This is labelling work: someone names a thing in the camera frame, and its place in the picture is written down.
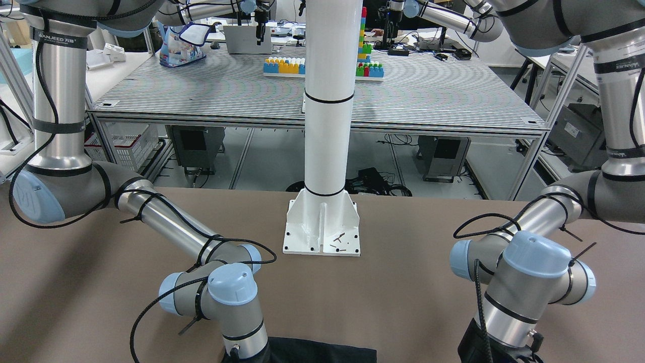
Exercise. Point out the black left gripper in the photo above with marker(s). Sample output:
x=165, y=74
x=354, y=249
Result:
x=468, y=345

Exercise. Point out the black printed t-shirt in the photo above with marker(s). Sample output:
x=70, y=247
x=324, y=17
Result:
x=282, y=349

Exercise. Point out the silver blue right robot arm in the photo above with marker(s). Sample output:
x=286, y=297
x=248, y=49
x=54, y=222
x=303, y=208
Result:
x=58, y=185

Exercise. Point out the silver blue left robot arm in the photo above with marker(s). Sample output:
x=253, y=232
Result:
x=516, y=268

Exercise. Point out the striped metal work table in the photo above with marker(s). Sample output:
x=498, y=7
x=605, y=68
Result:
x=418, y=95

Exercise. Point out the colourful toy block stack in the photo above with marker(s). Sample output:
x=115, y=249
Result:
x=365, y=69

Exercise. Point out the white plastic crate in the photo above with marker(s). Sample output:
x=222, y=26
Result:
x=132, y=143

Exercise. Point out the blue printed plastic bag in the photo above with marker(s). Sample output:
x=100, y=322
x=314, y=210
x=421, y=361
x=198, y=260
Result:
x=182, y=45

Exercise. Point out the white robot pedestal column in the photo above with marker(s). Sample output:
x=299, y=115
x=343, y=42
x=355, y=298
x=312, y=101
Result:
x=323, y=219

